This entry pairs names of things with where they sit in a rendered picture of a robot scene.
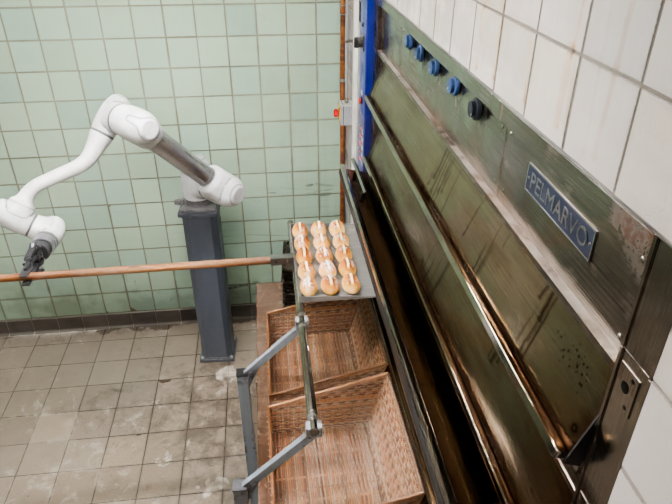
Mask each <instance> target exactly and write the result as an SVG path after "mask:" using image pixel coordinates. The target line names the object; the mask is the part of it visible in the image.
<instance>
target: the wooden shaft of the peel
mask: <svg viewBox="0 0 672 504"><path fill-rule="evenodd" d="M270 258H271V257H270V256H268V257H253V258H238V259H223V260H209V261H194V262H179V263H164V264H149V265H134V266H119V267H104V268H89V269H74V270H59V271H44V272H30V274H29V275H28V277H26V278H19V275H20V273H14V274H0V282H15V281H29V280H44V279H59V278H73V277H88V276H103V275H117V274H132V273H147V272H161V271H176V270H191V269H205V268H220V267H235V266H249V265H264V264H271V261H270Z"/></svg>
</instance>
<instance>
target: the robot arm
mask: <svg viewBox="0 0 672 504"><path fill-rule="evenodd" d="M116 135H119V136H120V137H122V138H124V139H125V140H127V141H129V142H131V143H133V144H134V145H136V146H138V147H140V148H142V149H150V150H151V151H152V152H154V153H155V154H157V155H158V156H160V157H161V158H162V159H164V160H165V161H167V162H168V163H169V164H171V165H172V166H174V167H175V168H177V169H178V170H179V171H180V176H181V185H182V190H183V194H184V197H183V198H180V199H175V200H174V201H175V202H174V204H175V205H180V206H182V208H181V209H180V213H191V212H211V213H213V212H216V204H218V205H221V206H225V207H231V206H236V205H238V204H239V203H240V202H241V201H242V200H243V199H244V196H245V187H244V185H243V183H242V182H241V180H240V179H239V178H237V177H235V176H233V175H232V174H230V173H229V172H227V171H225V170H224V169H222V168H220V167H219V166H217V165H211V164H210V161H209V160H208V159H207V158H206V157H205V156H203V155H200V154H193V153H192V152H190V151H189V150H188V149H187V148H185V147H184V146H183V145H181V144H180V143H179V142H177V141H176V140H175V139H173V138H172V137H171V136H169V135H168V134H167V133H166V132H164V131H163V130H162V127H161V125H160V124H159V122H158V120H157V119H156V117H155V116H154V115H152V114H151V113H150V112H148V111H146V110H144V109H141V108H139V107H136V106H132V105H130V102H129V101H128V99H127V98H126V97H124V96H122V95H120V94H113V95H111V96H110V97H109V98H107V99H106V100H105V102H104V103H103V104H102V105H101V107H100V109H99V110H98V112H97V114H96V116H95V118H94V120H93V123H92V126H91V128H90V131H89V135H88V139H87V142H86V145H85V148H84V150H83V152H82V154H81V155H80V156H79V157H78V158H77V159H75V160H73V161H72V162H70V163H68V164H65V165H63V166H61V167H59V168H56V169H54V170H52V171H50V172H48V173H45V174H43V175H41V176H39V177H37V178H35V179H33V180H31V181H30V182H29V183H27V184H26V185H25V186H24V187H23V188H22V189H21V191H20V192H19V193H18V194H17V195H15V196H13V197H10V198H9V199H8V200H6V199H0V226H2V227H4V228H6V229H8V230H10V231H12V232H15V233H17V234H21V235H24V236H26V237H28V238H30V239H32V240H33V241H32V243H30V244H29V248H28V250H27V253H26V255H25V257H24V261H25V263H22V265H23V266H24V267H23V269H22V271H21V273H20V275H19V278H26V277H28V275H29V274H30V272H44V271H45V269H44V268H43V267H42V265H43V264H44V261H45V260H46V259H48V258H49V256H50V255H51V254H53V252H54V251H55V249H56V247H57V246H58V245H59V244H60V243H61V241H62V240H63V237H64V235H65V230H66V225H65V222H64V220H63V219H62V218H60V217H58V216H49V217H45V216H40V215H38V214H36V213H34V212H35V207H34V204H33V201H34V198H35V196H36V195H37V194H38V193H39V192H40V191H42V190H43V189H45V188H48V187H50V186H53V185H55V184H58V183H60V182H62V181H65V180H67V179H70V178H72V177H75V176H77V175H79V174H81V173H83V172H85V171H86V170H88V169H89V168H91V167H92V166H93V165H94V164H95V163H96V162H97V160H98V159H99V158H100V156H101V155H102V154H103V152H104V151H105V150H106V148H107V147H108V146H109V145H110V144H111V142H112V141H113V139H114V138H115V136H116ZM28 257H29V258H28ZM31 265H32V266H31Z"/></svg>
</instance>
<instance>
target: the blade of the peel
mask: <svg viewBox="0 0 672 504"><path fill-rule="evenodd" d="M295 224H296V223H290V235H291V243H292V251H293V255H294V268H295V276H296V284H297V292H298V301H299V303H308V302H321V301H335V300H348V299H361V298H374V297H376V295H375V292H374V288H373V285H372V282H371V278H370V275H369V272H368V268H367V265H366V262H365V258H364V255H363V252H362V248H361V245H360V242H359V238H358V235H357V232H356V228H355V225H354V224H343V225H344V228H345V232H344V233H345V234H346V235H347V237H348V239H349V245H348V247H349V248H350V250H351V252H352V259H351V260H352V261H353V262H354V264H355V266H356V273H355V276H356V277H357V278H358V280H359V282H360V290H359V292H358V293H357V294H348V293H347V292H345V291H344V289H343V287H342V280H343V278H344V277H343V276H342V275H341V274H340V272H339V264H340V262H339V261H338V260H337V259H336V256H335V253H336V250H337V249H336V248H335V247H334V245H333V242H332V241H333V237H334V236H332V235H331V233H330V231H329V226H330V224H324V225H325V227H326V234H325V235H326V236H327V237H328V239H329V241H330V246H329V249H330V251H331V252H332V255H333V260H332V263H333V264H334V266H335V268H336V276H335V278H336V279H337V281H338V283H339V290H338V292H337V294H336V295H333V296H329V295H327V294H325V293H324V292H323V290H322V288H321V280H322V277H321V276H320V274H319V266H320V263H319V262H318V261H317V259H316V256H315V255H316V251H317V249H316V248H315V246H314V244H313V240H314V238H315V237H314V236H313V235H312V234H311V227H312V225H313V224H305V225H306V227H307V229H308V234H307V236H306V237H307V238H308V239H309V241H310V248H309V250H310V251H311V253H312V255H313V260H312V262H311V264H312V265H313V266H314V268H315V271H316V275H315V277H314V280H315V281H316V283H317V286H318V290H317V293H316V294H315V295H314V296H304V295H303V294H302V293H301V291H300V282H301V280H302V279H301V278H300V277H299V275H298V268H299V266H300V265H299V264H298V262H297V261H296V254H297V252H298V251H297V250H296V249H295V247H294V240H295V237H294V236H293V234H292V229H293V226H294V225H295Z"/></svg>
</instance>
